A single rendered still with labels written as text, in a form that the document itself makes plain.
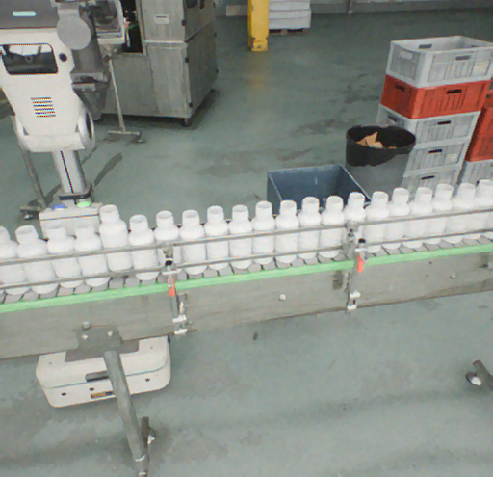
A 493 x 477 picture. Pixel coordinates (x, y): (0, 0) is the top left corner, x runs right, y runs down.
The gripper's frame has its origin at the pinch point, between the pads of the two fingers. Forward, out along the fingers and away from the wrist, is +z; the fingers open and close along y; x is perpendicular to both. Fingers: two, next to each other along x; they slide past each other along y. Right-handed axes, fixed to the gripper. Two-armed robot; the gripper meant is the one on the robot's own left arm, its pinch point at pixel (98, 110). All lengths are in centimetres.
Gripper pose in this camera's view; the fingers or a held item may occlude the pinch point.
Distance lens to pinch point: 101.6
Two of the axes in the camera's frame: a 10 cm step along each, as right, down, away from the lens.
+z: -0.1, 8.3, 5.6
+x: -9.9, 0.9, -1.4
